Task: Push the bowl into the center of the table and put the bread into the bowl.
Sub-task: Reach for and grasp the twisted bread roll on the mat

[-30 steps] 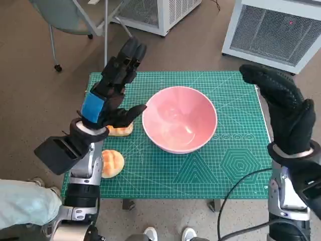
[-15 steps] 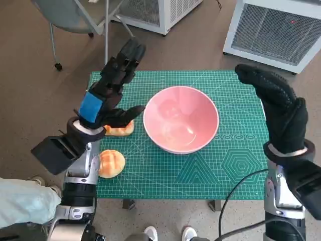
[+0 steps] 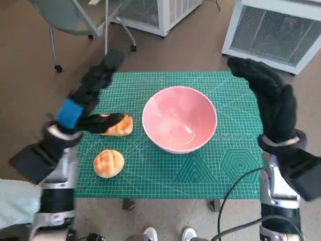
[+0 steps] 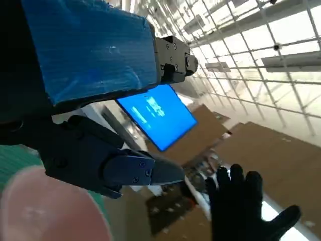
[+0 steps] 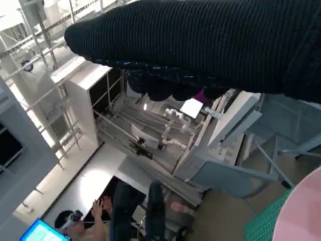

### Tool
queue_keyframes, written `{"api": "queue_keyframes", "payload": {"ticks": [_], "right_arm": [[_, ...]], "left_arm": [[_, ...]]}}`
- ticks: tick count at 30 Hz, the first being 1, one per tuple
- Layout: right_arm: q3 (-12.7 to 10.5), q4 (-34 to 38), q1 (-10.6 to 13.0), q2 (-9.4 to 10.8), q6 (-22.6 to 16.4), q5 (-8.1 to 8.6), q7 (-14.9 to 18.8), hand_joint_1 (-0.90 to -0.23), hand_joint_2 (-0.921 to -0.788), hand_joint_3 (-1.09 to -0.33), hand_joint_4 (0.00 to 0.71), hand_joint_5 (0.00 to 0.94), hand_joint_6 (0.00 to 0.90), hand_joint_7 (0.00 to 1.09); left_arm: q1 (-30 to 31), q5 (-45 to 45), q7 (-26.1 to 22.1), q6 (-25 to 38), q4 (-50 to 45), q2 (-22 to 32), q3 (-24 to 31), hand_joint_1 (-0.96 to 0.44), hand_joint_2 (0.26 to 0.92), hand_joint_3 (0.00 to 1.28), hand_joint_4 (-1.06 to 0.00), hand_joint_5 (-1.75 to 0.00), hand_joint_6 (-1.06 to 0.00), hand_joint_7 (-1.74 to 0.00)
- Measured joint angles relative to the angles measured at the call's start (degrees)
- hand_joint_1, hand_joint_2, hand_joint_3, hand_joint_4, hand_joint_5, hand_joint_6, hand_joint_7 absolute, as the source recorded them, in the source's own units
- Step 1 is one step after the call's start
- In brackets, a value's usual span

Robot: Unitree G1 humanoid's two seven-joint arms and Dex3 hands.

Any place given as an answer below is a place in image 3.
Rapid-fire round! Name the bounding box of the small black device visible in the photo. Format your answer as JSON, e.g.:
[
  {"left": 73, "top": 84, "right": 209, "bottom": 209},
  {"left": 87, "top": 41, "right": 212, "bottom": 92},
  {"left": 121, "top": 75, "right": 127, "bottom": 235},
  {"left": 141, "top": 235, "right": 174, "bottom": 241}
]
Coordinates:
[{"left": 86, "top": 232, "right": 106, "bottom": 241}]

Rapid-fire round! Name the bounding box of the pink bowl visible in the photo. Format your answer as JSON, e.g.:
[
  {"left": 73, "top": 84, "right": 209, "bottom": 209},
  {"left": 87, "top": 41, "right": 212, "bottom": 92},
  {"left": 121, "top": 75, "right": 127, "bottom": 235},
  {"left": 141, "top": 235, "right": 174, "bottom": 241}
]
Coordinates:
[{"left": 142, "top": 86, "right": 218, "bottom": 155}]

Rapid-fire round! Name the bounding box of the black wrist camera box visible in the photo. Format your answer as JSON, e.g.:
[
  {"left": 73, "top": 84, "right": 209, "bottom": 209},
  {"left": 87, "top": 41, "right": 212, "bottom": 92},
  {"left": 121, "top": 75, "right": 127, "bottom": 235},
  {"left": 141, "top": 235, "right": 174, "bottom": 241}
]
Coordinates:
[
  {"left": 9, "top": 140, "right": 66, "bottom": 185},
  {"left": 274, "top": 148, "right": 321, "bottom": 201}
]

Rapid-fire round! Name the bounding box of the grey office chair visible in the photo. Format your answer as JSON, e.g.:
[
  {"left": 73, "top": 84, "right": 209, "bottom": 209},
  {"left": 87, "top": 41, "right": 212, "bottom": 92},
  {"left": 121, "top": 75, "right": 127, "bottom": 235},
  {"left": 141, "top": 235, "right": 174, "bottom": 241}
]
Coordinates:
[{"left": 30, "top": 0, "right": 137, "bottom": 72}]

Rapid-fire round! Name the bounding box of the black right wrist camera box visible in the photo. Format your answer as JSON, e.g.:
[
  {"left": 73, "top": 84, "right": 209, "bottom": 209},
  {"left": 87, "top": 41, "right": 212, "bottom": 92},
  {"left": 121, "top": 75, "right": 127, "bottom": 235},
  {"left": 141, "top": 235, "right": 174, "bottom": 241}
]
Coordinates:
[{"left": 274, "top": 148, "right": 321, "bottom": 201}]

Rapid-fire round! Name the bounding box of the white metal table frame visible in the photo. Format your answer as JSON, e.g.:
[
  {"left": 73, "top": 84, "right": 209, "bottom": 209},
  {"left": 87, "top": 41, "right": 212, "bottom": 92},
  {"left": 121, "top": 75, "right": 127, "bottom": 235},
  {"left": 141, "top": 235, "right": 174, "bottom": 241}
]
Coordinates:
[{"left": 72, "top": 0, "right": 131, "bottom": 57}]

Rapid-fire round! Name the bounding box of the bare black left hand blue tape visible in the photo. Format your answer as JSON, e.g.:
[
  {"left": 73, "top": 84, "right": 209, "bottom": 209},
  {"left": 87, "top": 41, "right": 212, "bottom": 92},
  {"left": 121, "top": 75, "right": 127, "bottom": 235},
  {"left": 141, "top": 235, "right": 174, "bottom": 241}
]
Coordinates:
[{"left": 55, "top": 48, "right": 126, "bottom": 136}]

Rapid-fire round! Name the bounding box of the black knitted gloved right hand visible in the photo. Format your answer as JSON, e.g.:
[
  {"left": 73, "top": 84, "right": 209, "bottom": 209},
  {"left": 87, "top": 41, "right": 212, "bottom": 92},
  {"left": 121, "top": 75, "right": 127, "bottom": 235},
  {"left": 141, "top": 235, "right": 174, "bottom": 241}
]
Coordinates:
[{"left": 227, "top": 56, "right": 298, "bottom": 144}]

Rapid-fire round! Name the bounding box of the long toasted bread loaf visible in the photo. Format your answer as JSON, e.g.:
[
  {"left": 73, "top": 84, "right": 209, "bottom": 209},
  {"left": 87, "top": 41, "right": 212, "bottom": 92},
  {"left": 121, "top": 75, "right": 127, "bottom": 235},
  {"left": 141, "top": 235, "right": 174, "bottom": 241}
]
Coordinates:
[{"left": 100, "top": 113, "right": 133, "bottom": 137}]

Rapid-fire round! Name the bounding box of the round bread bun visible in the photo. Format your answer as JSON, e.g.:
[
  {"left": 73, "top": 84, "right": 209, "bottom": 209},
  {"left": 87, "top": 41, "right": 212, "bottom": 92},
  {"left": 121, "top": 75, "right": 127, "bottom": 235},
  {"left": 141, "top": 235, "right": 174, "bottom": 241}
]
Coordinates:
[{"left": 93, "top": 149, "right": 125, "bottom": 179}]

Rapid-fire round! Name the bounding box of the white shoe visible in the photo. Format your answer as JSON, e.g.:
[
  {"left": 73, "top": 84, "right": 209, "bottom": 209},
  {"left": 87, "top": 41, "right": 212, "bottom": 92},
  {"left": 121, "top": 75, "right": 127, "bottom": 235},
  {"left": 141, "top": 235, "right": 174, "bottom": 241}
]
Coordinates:
[
  {"left": 143, "top": 227, "right": 158, "bottom": 241},
  {"left": 181, "top": 227, "right": 198, "bottom": 241}
]

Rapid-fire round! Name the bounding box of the green cutting mat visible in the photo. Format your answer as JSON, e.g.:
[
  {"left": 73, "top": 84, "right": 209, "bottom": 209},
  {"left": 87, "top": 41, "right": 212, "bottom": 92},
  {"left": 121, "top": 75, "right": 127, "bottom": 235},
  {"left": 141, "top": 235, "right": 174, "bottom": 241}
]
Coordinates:
[{"left": 74, "top": 71, "right": 264, "bottom": 199}]

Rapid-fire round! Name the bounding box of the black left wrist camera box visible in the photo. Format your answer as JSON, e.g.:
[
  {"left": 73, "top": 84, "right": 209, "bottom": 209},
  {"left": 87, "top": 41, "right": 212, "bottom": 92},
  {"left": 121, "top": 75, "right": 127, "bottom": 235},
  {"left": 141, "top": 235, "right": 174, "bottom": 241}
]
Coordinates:
[{"left": 9, "top": 140, "right": 66, "bottom": 185}]

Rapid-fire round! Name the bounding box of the white mesh cabinet red light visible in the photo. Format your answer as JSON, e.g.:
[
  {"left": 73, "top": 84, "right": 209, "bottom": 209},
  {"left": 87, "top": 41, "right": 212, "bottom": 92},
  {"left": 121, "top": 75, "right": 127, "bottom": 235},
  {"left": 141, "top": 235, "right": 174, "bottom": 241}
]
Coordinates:
[{"left": 222, "top": 0, "right": 321, "bottom": 76}]

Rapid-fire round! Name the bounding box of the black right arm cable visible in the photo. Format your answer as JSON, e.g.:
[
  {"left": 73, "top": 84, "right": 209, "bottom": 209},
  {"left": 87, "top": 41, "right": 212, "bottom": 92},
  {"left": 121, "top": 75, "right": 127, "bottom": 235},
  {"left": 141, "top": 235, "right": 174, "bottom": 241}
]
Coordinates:
[
  {"left": 217, "top": 167, "right": 264, "bottom": 241},
  {"left": 211, "top": 215, "right": 300, "bottom": 241}
]

